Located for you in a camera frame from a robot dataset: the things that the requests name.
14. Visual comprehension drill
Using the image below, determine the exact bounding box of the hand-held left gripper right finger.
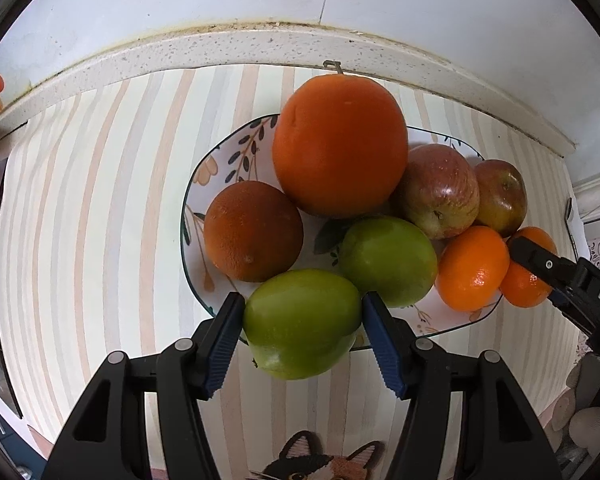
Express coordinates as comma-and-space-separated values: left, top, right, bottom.
361, 290, 563, 480

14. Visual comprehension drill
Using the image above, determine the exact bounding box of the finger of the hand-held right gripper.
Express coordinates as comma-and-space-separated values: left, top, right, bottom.
509, 237, 584, 292
546, 289, 589, 324

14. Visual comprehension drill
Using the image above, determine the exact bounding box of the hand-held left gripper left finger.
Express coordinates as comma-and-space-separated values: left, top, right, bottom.
42, 291, 247, 480

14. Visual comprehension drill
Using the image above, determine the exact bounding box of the small orange tangerine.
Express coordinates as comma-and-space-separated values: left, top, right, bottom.
434, 225, 511, 312
499, 226, 559, 308

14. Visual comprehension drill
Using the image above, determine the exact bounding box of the red apple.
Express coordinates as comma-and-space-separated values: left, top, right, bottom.
392, 143, 481, 240
474, 159, 529, 238

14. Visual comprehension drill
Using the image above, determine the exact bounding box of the green apple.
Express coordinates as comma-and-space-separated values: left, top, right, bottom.
242, 269, 364, 381
340, 216, 439, 309

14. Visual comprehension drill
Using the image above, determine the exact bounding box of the small dark brown orange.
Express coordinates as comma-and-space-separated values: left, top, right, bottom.
203, 180, 305, 283

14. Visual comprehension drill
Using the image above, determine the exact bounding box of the floral oval ceramic plate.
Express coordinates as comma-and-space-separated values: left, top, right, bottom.
180, 114, 506, 352

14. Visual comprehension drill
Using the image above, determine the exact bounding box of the large bright orange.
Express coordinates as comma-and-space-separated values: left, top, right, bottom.
272, 74, 409, 219

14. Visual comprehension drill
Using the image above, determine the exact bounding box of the pebble pattern mat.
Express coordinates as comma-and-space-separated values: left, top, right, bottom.
540, 350, 600, 480

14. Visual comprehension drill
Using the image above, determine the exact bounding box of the striped tablecloth with cat patch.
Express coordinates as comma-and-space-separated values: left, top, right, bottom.
0, 62, 589, 480

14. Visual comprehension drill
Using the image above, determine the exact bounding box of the blue base cabinet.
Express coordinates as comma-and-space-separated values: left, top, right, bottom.
0, 385, 48, 480

